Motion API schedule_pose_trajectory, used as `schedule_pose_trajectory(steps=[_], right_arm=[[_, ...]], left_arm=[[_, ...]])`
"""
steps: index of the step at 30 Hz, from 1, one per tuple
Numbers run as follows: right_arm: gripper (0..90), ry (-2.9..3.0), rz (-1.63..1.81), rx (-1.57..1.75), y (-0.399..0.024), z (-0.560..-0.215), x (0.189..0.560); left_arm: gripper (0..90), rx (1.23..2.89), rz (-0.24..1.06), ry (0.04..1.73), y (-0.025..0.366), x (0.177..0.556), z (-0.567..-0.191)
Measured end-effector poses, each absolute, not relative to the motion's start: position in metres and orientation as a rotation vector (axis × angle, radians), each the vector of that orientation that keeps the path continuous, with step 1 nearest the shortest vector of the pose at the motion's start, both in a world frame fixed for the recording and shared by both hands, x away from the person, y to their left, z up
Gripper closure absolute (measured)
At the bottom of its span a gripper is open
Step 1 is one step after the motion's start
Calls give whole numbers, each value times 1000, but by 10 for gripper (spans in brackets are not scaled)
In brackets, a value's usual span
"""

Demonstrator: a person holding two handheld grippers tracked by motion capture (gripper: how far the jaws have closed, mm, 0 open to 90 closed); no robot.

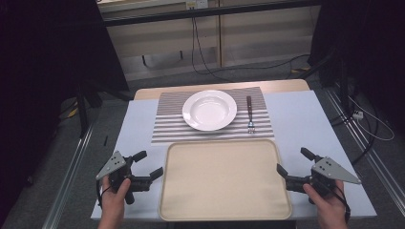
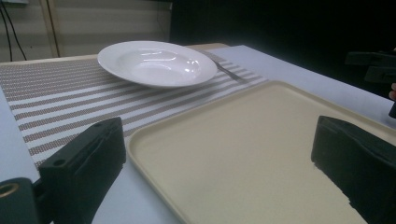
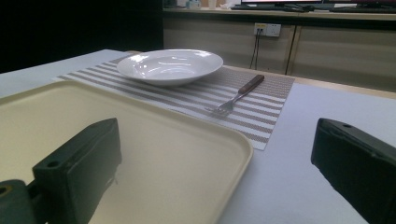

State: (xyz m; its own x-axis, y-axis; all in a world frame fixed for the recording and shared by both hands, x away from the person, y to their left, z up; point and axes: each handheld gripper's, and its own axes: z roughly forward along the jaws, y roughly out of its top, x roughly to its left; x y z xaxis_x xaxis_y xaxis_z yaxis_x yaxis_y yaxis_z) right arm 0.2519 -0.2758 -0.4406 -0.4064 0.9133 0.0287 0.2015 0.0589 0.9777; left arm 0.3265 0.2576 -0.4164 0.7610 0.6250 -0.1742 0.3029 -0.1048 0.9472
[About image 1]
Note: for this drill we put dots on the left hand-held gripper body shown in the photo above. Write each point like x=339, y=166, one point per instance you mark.
x=118, y=174

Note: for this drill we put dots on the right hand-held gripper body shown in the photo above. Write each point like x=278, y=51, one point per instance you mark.
x=322, y=177

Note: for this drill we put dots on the person's left hand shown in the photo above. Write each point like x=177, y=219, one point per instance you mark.
x=113, y=199

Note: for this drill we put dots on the person's right hand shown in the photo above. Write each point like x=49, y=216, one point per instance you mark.
x=327, y=204

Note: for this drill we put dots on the white table cover board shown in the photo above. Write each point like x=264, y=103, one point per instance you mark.
x=299, y=120

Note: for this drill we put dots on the small black stick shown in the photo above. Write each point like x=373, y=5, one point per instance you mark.
x=105, y=140

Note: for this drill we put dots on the grey striped placemat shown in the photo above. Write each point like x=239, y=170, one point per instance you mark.
x=168, y=127

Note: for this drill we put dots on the beige plastic tray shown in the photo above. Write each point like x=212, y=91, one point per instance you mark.
x=223, y=181

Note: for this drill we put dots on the black metal stand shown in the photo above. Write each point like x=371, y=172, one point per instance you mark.
x=83, y=108

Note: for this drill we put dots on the white deep plate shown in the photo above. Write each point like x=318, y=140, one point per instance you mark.
x=209, y=110

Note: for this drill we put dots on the black curtain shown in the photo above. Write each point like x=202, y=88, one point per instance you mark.
x=44, y=63
x=366, y=47

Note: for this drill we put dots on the light wooden cabinet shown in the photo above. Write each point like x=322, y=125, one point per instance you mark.
x=254, y=35

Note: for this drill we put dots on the black metal bar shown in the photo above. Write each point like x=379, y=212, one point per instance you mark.
x=207, y=13

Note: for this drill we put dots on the aluminium floor rail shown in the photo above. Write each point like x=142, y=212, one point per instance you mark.
x=68, y=178
x=366, y=143

